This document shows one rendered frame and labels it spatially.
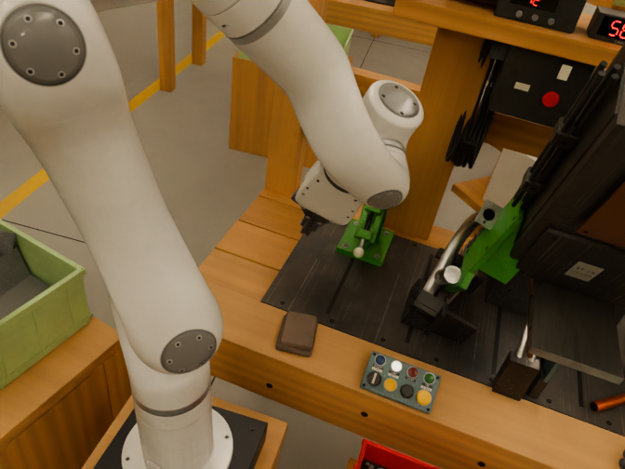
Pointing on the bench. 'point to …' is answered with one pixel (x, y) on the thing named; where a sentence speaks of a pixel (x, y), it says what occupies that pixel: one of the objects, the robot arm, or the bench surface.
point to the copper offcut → (607, 402)
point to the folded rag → (298, 333)
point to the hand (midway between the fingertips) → (310, 222)
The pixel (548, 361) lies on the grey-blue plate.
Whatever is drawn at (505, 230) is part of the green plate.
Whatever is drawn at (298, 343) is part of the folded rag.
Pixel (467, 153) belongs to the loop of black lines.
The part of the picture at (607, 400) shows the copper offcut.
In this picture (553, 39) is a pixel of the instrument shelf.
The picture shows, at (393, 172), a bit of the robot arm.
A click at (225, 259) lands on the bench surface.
